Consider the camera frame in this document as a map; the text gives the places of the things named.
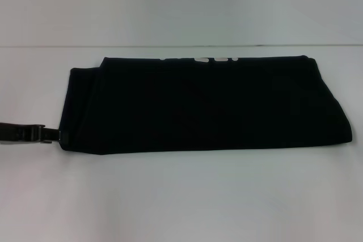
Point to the black T-shirt with FREE print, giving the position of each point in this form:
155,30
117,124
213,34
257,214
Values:
198,106

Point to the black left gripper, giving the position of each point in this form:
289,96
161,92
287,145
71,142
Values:
20,132

